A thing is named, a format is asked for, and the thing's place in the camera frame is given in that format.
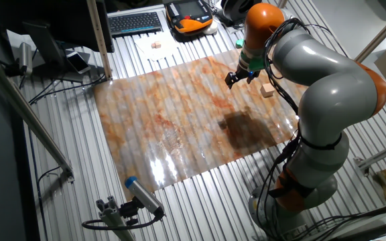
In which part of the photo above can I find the black computer keyboard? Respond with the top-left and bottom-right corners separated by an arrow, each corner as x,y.
107,11 -> 164,37

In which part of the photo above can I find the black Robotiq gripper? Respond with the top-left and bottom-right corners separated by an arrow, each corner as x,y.
224,65 -> 260,90

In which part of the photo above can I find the light wooden block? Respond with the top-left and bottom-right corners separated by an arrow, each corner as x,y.
260,83 -> 275,98

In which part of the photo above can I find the beige upright post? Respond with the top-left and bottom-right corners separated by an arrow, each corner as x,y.
86,0 -> 113,80

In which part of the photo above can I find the black filament spool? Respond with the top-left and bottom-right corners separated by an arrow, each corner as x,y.
220,0 -> 253,24

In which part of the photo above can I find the aluminium frame post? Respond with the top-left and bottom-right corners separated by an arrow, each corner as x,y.
354,3 -> 386,64

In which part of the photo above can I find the orange marble pattern mat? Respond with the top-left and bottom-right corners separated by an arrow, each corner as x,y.
93,48 -> 310,202

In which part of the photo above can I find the silver camera with blue cap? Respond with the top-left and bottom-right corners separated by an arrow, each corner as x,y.
124,176 -> 166,217

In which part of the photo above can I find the plain silver cylindrical camera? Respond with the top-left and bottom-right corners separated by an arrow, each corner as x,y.
18,42 -> 34,76

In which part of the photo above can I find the white smartphone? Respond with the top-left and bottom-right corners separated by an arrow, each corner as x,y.
66,51 -> 92,74

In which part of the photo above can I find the black computer monitor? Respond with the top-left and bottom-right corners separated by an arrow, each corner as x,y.
0,0 -> 115,54

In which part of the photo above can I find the thin black table cable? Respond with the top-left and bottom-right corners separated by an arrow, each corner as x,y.
28,73 -> 107,104

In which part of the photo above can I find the black monitor stand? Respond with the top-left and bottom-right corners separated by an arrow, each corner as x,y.
21,20 -> 86,84

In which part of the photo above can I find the dark metal bar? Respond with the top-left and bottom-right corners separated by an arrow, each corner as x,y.
326,219 -> 386,241

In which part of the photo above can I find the grey spool base plate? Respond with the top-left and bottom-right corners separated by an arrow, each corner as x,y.
225,19 -> 247,35

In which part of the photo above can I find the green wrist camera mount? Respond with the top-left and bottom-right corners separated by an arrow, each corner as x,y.
235,39 -> 266,72

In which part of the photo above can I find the black camera ball mount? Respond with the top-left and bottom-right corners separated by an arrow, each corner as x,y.
119,199 -> 143,226

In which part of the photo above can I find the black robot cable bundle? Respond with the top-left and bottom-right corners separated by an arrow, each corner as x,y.
255,18 -> 350,240

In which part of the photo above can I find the aluminium frame bar with bracket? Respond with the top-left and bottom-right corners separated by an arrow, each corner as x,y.
353,137 -> 386,177

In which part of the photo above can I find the short aluminium profile mount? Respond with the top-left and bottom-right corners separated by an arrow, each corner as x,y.
95,195 -> 137,241

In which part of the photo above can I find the long slanted aluminium bar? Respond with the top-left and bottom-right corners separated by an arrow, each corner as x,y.
0,46 -> 75,183

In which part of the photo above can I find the white paper sheet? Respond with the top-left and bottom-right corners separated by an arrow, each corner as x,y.
134,33 -> 180,62

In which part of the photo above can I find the orange black teach pendant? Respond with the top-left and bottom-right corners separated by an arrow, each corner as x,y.
164,0 -> 214,35

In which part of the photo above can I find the thick black camera cable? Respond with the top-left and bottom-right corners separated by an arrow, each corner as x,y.
81,214 -> 162,231

